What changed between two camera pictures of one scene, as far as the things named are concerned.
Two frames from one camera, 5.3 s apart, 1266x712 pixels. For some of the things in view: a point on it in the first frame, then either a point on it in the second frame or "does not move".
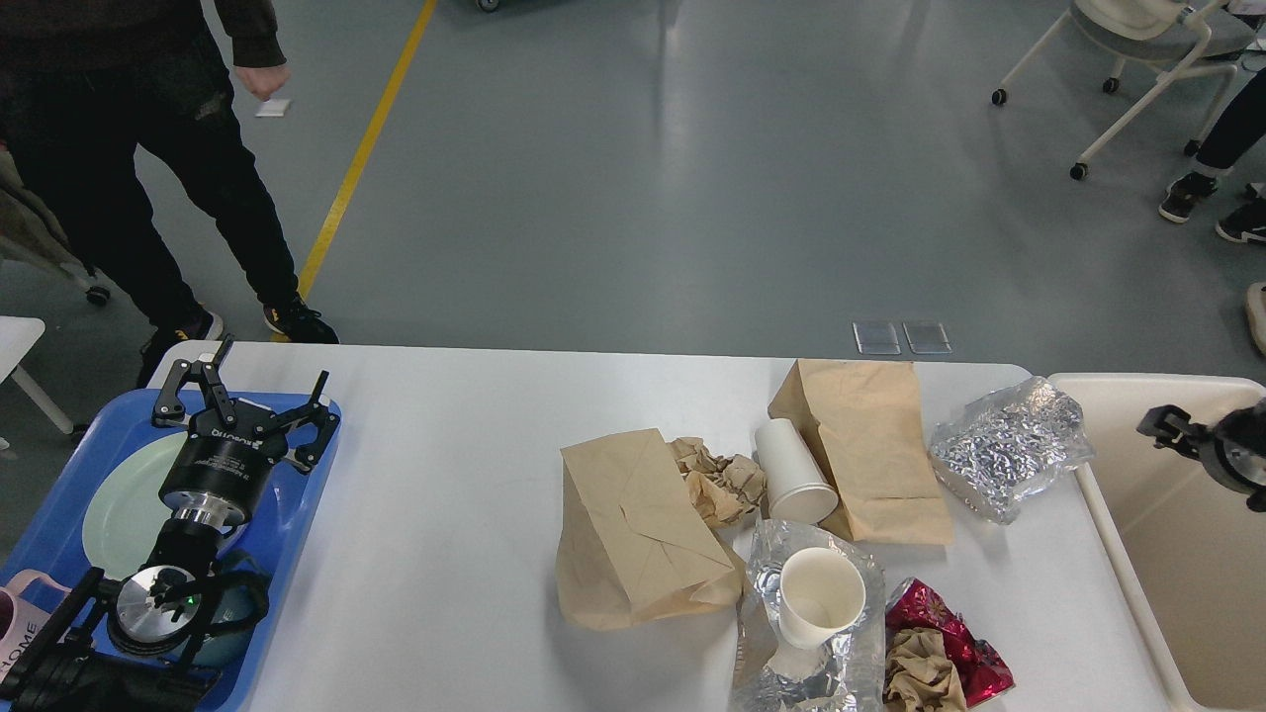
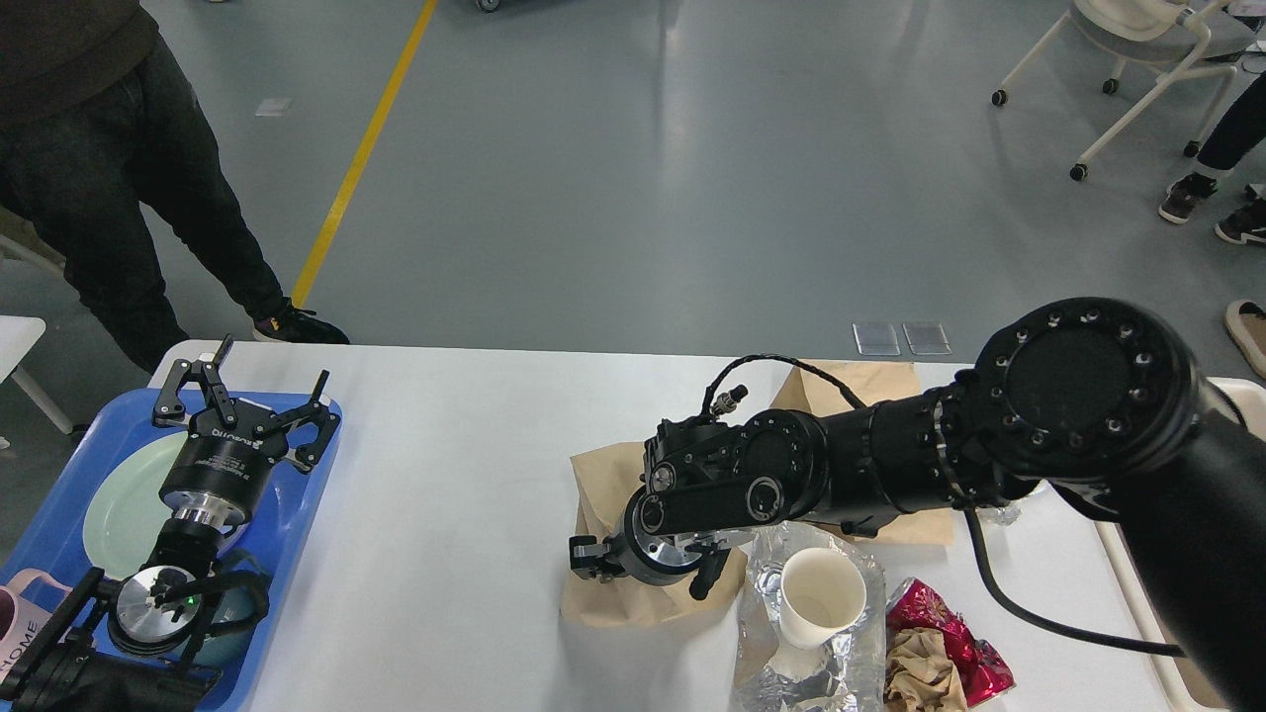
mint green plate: (128, 516) does not move
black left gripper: (224, 473) does not move
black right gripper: (1170, 427) to (652, 560)
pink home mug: (22, 620) does not move
